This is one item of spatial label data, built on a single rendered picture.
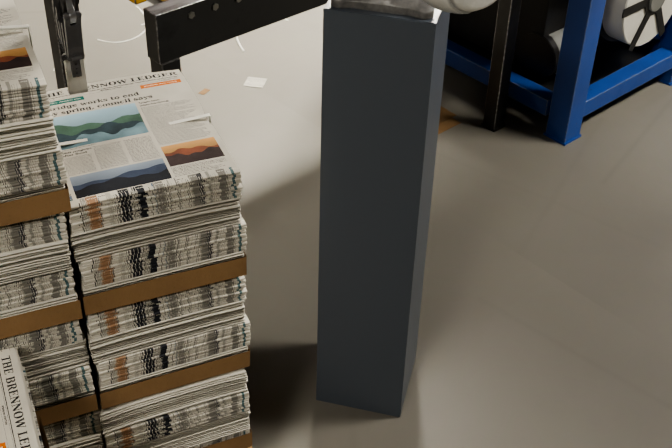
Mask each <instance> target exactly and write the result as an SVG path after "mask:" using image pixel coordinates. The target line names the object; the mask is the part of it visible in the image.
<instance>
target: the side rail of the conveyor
mask: <svg viewBox="0 0 672 448"><path fill-rule="evenodd" d="M327 2H328V0H167V1H164V2H161V3H158V4H155V5H152V6H148V7H145V8H143V12H144V22H145V32H146V42H147V52H148V57H149V58H151V59H152V60H154V61H155V62H157V63H158V64H160V65H161V64H164V63H166V62H169V61H172V60H175V59H177V58H180V57H183V56H186V55H188V54H191V53H194V52H196V51H199V50H202V49H205V48H207V47H210V46H213V45H215V44H218V43H221V42H224V41H226V40H229V39H232V38H235V37H237V36H240V35H243V34H245V33H248V32H251V31H254V30H256V29H259V28H262V27H265V26H267V25H270V24H273V23H275V22H278V21H281V20H284V19H286V18H289V17H292V16H294V15H297V14H300V13H303V12H305V11H308V10H311V9H314V8H316V7H319V6H322V5H324V4H327Z"/></svg>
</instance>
